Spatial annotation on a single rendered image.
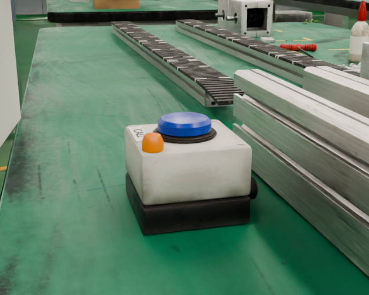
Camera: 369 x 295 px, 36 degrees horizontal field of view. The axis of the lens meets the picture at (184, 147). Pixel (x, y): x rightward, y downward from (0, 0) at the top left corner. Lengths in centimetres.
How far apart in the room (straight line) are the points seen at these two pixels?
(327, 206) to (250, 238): 6
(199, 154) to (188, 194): 3
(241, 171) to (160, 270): 9
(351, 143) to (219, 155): 9
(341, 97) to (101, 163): 23
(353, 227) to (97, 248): 17
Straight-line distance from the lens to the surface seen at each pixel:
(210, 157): 39
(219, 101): 69
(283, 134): 45
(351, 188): 37
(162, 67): 102
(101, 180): 51
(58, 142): 63
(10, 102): 68
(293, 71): 97
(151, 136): 38
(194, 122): 41
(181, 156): 39
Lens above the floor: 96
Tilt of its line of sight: 18 degrees down
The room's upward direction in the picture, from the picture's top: straight up
